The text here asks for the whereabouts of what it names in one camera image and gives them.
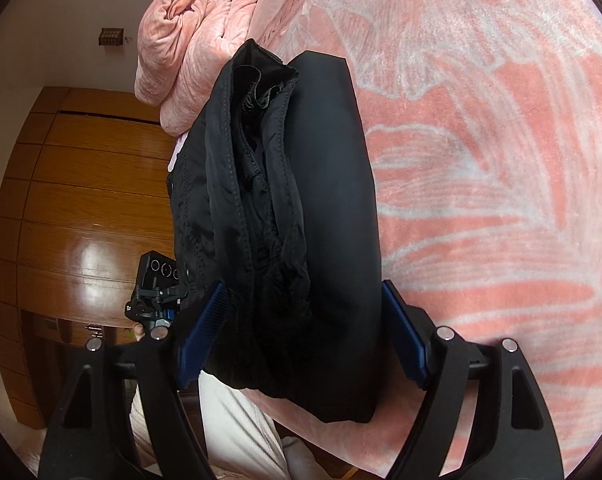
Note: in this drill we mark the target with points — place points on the small brown wall fixture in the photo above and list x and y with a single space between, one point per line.
111 36

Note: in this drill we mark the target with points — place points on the wooden wardrobe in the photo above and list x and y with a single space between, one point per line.
81 200

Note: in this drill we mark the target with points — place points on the white striped cloth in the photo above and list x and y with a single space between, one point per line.
177 152

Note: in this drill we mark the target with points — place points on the black quilted jacket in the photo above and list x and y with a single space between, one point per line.
291 240

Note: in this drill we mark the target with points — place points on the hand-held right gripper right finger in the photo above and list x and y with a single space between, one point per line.
403 335

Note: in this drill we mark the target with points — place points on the pink printed bed blanket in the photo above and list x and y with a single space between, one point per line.
481 160

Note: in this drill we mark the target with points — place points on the white bed sheet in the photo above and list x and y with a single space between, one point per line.
236 430

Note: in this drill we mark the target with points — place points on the folded pink quilt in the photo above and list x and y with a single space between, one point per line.
191 50

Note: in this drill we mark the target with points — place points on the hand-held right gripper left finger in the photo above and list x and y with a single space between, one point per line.
201 335

